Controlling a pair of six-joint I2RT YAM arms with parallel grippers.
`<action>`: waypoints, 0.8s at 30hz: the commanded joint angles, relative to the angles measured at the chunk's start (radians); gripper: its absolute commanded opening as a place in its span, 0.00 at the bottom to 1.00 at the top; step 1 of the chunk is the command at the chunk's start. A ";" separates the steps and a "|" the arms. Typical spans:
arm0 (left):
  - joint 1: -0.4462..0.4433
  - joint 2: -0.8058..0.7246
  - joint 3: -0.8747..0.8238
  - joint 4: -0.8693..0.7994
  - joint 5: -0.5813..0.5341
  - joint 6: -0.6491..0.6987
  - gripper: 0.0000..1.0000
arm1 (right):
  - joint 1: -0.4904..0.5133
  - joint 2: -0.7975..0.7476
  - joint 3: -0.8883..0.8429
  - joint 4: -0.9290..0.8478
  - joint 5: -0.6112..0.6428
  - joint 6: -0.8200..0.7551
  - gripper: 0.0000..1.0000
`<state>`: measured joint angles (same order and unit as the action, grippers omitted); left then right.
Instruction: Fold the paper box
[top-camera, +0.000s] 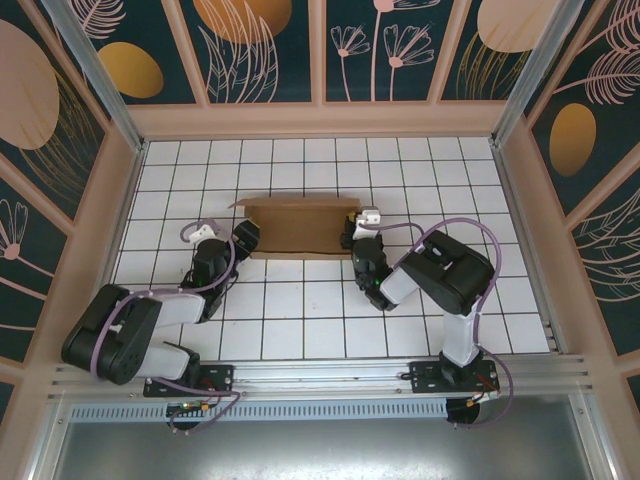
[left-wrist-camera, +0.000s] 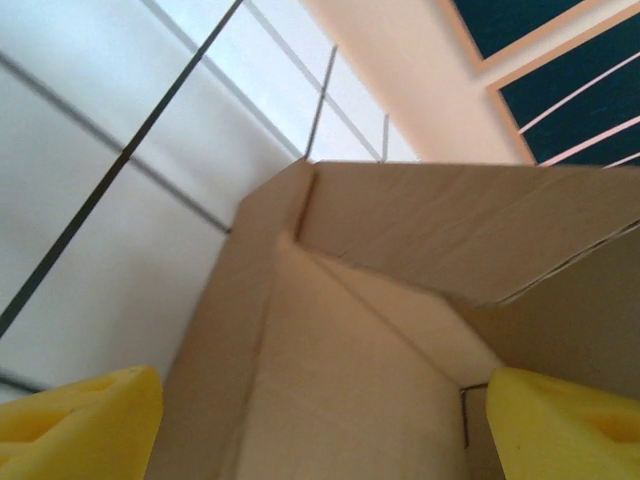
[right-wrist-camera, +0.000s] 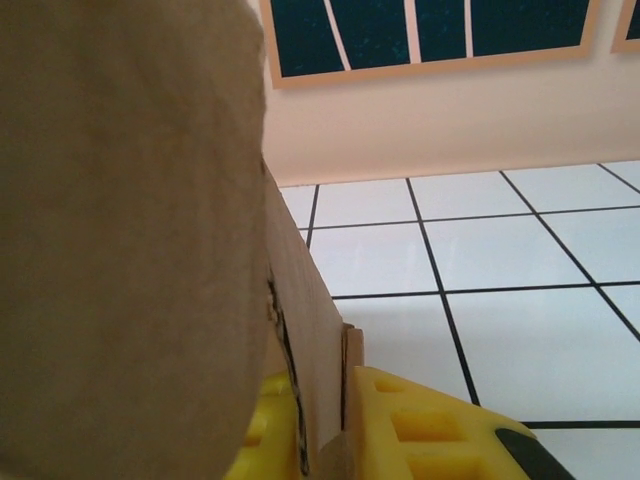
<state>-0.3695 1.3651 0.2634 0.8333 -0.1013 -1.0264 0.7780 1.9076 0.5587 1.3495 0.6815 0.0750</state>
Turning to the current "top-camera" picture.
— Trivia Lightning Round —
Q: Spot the brown cardboard box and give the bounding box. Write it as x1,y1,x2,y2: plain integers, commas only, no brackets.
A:
227,195,362,261

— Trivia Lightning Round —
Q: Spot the grey metal sheet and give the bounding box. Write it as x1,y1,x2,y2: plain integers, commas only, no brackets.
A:
47,418,599,480

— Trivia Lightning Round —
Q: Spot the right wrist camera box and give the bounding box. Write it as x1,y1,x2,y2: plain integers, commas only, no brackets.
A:
352,205,383,241

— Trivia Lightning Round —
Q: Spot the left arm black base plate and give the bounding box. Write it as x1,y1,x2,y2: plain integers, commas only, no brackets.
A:
143,363,236,399

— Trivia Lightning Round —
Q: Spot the aluminium mounting rail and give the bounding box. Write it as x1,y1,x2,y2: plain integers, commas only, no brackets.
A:
47,353,596,401

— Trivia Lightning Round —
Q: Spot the aluminium table edge rail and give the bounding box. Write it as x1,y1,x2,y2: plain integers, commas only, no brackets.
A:
492,142,569,357
74,142,147,362

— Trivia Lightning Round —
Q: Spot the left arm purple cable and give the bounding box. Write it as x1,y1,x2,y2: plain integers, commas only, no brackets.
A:
87,217,245,436

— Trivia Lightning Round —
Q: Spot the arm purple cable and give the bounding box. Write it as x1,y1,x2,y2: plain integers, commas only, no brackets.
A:
372,217,516,431
87,217,245,436

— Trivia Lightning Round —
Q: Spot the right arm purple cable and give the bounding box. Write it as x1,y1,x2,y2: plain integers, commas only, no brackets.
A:
372,217,516,431

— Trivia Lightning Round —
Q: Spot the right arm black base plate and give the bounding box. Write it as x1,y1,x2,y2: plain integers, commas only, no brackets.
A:
408,360,501,396

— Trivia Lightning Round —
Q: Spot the wall panel with flowers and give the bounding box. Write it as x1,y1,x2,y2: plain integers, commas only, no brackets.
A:
324,0,437,104

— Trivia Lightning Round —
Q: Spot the slotted grey cable duct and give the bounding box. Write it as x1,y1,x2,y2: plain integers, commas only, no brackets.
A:
67,399,449,423

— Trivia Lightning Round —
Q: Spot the wall panel with single flower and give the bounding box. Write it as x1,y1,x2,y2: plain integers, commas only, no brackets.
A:
0,149,71,366

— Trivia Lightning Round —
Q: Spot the wall panel with orange oval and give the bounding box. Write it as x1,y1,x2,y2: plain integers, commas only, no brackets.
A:
92,0,207,106

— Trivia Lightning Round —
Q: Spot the aluminium corner post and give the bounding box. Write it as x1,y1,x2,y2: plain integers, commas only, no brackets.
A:
42,0,147,154
489,0,599,147

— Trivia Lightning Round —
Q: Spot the wall panel with pale circle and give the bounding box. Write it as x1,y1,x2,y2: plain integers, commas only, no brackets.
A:
438,0,556,101

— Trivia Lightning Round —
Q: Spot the wall panel with fern leaves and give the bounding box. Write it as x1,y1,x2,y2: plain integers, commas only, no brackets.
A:
567,174,640,359

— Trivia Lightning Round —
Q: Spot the aluminium frame bar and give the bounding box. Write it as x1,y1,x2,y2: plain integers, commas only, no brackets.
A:
19,399,69,480
574,382,626,480

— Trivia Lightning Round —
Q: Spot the wall panel with large circle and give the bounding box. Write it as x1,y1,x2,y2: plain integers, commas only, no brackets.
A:
0,0,112,226

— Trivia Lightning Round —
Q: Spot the wall panel oval and fern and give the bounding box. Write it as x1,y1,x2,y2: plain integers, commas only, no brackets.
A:
522,0,640,219

